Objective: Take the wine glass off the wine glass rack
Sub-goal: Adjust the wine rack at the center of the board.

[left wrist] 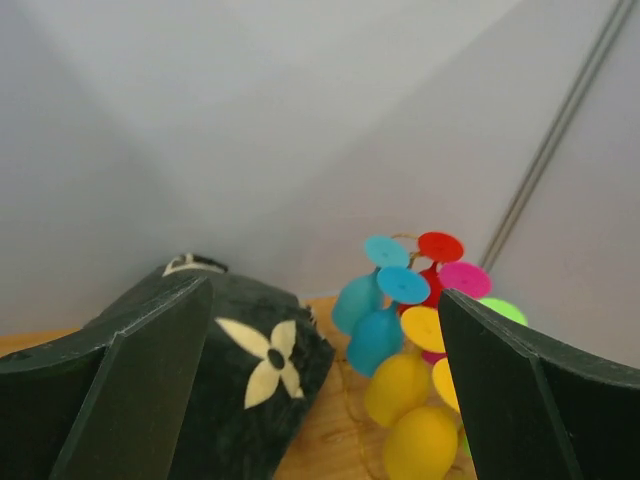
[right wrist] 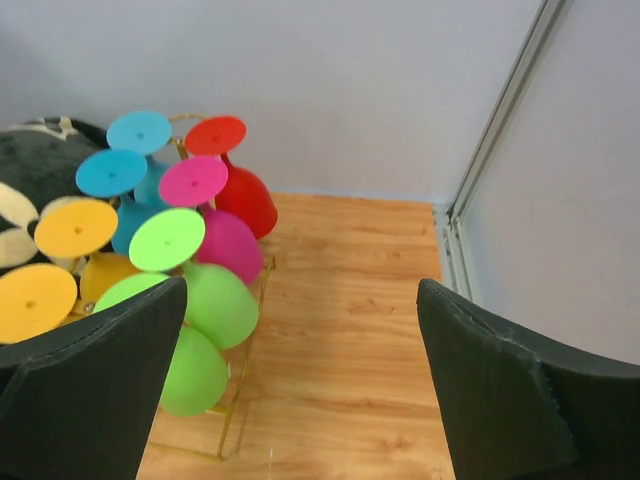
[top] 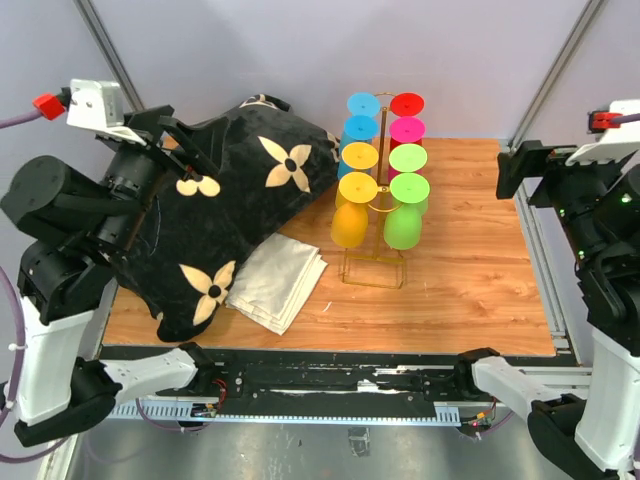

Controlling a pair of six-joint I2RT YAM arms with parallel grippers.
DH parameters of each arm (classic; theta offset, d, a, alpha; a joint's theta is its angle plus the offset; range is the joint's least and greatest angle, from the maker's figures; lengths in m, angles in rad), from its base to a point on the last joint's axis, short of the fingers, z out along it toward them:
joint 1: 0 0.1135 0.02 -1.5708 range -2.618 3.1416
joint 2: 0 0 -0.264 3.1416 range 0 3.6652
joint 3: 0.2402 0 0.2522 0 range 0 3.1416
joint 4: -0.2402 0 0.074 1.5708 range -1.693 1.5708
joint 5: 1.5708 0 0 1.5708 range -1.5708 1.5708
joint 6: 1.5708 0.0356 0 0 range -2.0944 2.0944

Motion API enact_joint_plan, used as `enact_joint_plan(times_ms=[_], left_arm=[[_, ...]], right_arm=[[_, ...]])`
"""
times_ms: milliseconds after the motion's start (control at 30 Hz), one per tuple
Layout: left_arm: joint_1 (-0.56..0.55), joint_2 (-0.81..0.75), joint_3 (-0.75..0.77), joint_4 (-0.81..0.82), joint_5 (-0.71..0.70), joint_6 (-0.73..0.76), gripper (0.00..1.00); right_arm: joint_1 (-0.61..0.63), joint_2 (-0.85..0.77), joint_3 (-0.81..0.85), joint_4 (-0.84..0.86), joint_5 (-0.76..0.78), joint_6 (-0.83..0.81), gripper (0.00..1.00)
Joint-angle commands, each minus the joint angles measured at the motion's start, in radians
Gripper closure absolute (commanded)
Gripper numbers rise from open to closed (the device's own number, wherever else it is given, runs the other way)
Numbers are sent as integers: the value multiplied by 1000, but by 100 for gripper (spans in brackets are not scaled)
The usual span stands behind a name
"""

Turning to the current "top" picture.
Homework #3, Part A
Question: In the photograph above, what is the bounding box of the folded white cloth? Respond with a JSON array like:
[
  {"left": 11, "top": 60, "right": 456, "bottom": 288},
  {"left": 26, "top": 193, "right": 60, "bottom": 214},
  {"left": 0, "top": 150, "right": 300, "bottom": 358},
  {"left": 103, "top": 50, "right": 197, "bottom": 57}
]
[{"left": 225, "top": 233, "right": 327, "bottom": 335}]

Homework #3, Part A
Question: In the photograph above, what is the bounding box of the blue wine glass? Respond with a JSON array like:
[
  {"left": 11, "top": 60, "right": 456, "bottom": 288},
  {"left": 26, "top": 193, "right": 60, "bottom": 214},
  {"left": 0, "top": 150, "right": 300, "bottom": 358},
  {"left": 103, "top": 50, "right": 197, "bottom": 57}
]
[
  {"left": 347, "top": 92, "right": 381, "bottom": 119},
  {"left": 337, "top": 115, "right": 379, "bottom": 179}
]

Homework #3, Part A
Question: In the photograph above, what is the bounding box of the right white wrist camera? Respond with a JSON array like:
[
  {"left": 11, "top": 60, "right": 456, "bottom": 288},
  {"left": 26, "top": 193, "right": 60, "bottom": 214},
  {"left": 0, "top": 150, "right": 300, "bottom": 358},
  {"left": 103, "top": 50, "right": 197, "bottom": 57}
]
[{"left": 565, "top": 121, "right": 639, "bottom": 166}]

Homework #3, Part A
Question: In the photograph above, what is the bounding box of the front blue wine glass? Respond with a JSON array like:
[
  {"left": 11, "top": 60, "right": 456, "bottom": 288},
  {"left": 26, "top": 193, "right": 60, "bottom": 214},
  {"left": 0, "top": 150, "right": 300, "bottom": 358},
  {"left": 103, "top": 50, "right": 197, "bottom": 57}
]
[{"left": 337, "top": 115, "right": 379, "bottom": 179}]

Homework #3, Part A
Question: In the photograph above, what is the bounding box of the magenta wine glass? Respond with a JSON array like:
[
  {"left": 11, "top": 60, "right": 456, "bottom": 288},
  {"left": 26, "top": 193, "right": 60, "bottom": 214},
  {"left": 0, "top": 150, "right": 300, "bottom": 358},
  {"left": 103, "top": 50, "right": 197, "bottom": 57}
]
[{"left": 388, "top": 116, "right": 428, "bottom": 181}]

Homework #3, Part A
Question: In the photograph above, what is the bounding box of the rear yellow wine glass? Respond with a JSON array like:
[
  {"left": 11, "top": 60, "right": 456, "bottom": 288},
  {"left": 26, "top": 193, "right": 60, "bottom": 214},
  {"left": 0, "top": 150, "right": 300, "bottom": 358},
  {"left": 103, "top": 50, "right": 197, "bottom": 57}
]
[{"left": 335, "top": 142, "right": 379, "bottom": 208}]

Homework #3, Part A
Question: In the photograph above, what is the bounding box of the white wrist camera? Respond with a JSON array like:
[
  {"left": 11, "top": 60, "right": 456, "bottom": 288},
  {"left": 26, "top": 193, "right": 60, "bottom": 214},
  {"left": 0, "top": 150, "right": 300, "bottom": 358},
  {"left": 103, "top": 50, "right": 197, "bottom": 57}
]
[
  {"left": 66, "top": 79, "right": 147, "bottom": 146},
  {"left": 565, "top": 121, "right": 639, "bottom": 166}
]

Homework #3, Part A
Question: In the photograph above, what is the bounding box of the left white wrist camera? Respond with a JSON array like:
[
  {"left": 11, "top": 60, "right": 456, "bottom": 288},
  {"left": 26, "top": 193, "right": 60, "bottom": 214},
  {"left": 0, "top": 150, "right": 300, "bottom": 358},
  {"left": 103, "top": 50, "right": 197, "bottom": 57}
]
[{"left": 66, "top": 79, "right": 147, "bottom": 146}]

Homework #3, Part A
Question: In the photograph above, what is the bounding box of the gold wire glass rack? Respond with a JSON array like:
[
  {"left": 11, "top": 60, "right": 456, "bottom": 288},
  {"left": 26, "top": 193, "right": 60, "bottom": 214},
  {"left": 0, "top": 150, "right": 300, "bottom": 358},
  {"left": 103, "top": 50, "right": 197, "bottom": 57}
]
[{"left": 339, "top": 104, "right": 407, "bottom": 289}]

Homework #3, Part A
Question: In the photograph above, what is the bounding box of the black floral plush pillow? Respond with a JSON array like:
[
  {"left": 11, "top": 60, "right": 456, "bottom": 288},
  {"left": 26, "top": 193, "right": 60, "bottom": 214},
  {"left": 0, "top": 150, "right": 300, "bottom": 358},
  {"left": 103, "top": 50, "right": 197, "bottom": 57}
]
[{"left": 114, "top": 94, "right": 340, "bottom": 343}]

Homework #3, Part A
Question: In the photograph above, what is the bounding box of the yellow wine glass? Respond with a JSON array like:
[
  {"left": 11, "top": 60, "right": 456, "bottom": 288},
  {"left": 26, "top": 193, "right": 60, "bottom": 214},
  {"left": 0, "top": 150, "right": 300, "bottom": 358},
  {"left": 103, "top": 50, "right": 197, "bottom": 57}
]
[
  {"left": 335, "top": 142, "right": 379, "bottom": 208},
  {"left": 331, "top": 171, "right": 378, "bottom": 248}
]

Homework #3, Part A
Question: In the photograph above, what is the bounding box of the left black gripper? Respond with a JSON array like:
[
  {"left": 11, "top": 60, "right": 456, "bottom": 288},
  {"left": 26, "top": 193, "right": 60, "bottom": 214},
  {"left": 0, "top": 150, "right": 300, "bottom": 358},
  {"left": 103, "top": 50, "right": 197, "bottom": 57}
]
[{"left": 98, "top": 105, "right": 230, "bottom": 250}]

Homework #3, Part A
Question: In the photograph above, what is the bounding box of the front yellow wine glass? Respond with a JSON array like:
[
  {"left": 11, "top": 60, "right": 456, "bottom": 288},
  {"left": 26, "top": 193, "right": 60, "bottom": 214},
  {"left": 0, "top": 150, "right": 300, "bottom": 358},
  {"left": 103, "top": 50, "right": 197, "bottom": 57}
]
[{"left": 331, "top": 171, "right": 378, "bottom": 248}]

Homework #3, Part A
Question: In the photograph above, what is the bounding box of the red wine glass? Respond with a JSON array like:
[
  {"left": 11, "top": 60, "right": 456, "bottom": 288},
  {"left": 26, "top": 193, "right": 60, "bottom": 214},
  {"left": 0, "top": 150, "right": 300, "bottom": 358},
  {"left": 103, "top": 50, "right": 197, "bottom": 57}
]
[{"left": 389, "top": 92, "right": 426, "bottom": 149}]

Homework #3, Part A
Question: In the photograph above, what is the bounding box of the green wine glass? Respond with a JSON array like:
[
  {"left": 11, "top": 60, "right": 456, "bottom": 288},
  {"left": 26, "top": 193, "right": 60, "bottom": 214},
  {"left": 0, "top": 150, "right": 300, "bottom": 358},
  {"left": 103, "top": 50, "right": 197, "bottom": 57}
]
[
  {"left": 388, "top": 143, "right": 431, "bottom": 216},
  {"left": 383, "top": 173, "right": 430, "bottom": 250}
]

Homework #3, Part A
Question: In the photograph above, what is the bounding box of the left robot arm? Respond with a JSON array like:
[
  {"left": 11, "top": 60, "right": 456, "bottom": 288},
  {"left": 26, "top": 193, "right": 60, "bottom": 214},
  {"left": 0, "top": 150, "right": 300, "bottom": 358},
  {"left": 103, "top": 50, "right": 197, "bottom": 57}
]
[{"left": 1, "top": 105, "right": 216, "bottom": 447}]

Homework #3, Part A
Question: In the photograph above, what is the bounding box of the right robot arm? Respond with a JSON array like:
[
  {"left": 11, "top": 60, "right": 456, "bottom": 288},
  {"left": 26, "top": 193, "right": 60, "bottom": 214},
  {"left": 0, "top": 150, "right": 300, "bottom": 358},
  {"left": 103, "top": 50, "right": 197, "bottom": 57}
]
[{"left": 452, "top": 140, "right": 639, "bottom": 479}]

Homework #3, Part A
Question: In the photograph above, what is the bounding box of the rear blue wine glass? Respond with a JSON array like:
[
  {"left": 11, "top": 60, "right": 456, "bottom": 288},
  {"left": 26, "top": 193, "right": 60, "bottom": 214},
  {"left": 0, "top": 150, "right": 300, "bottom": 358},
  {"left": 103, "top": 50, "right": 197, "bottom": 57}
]
[{"left": 347, "top": 92, "right": 381, "bottom": 119}]

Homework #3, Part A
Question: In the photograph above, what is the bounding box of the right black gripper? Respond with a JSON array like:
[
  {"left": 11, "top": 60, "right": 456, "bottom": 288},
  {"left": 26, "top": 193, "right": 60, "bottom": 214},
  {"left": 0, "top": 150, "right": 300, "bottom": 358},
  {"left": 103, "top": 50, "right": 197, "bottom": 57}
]
[{"left": 494, "top": 135, "right": 627, "bottom": 265}]

